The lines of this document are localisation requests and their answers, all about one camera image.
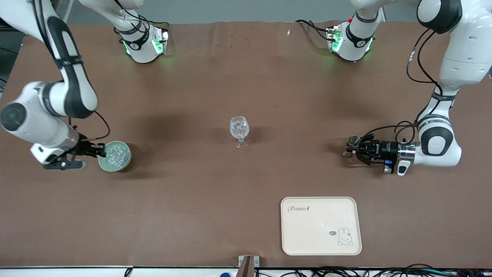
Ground clear wine glass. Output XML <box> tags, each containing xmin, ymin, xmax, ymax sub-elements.
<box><xmin>229</xmin><ymin>115</ymin><xmax>250</xmax><ymax>149</ymax></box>

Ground black right arm base cable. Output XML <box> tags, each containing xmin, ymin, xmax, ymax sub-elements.
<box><xmin>144</xmin><ymin>21</ymin><xmax>170</xmax><ymax>33</ymax></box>

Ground black left arm base cable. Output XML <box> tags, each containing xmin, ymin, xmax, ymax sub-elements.
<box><xmin>295</xmin><ymin>19</ymin><xmax>335</xmax><ymax>41</ymax></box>

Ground metal jigger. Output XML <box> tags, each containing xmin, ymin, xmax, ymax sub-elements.
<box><xmin>342</xmin><ymin>135</ymin><xmax>364</xmax><ymax>158</ymax></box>

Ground clear ice cubes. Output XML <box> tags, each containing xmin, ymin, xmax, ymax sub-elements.
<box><xmin>105</xmin><ymin>144</ymin><xmax>129</xmax><ymax>169</ymax></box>

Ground metal bracket with brown post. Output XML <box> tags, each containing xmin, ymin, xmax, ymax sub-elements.
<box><xmin>238</xmin><ymin>255</ymin><xmax>260</xmax><ymax>277</ymax></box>

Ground brown table cover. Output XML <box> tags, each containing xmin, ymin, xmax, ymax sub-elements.
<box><xmin>0</xmin><ymin>21</ymin><xmax>492</xmax><ymax>269</ymax></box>

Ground cream rabbit print tray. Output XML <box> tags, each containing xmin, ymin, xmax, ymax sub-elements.
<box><xmin>281</xmin><ymin>197</ymin><xmax>362</xmax><ymax>256</ymax></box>

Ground green ceramic bowl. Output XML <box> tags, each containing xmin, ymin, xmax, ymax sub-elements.
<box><xmin>98</xmin><ymin>141</ymin><xmax>132</xmax><ymax>172</ymax></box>

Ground black arm base cable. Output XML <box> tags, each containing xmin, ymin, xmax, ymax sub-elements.
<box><xmin>144</xmin><ymin>21</ymin><xmax>170</xmax><ymax>33</ymax></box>
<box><xmin>295</xmin><ymin>19</ymin><xmax>335</xmax><ymax>41</ymax></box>

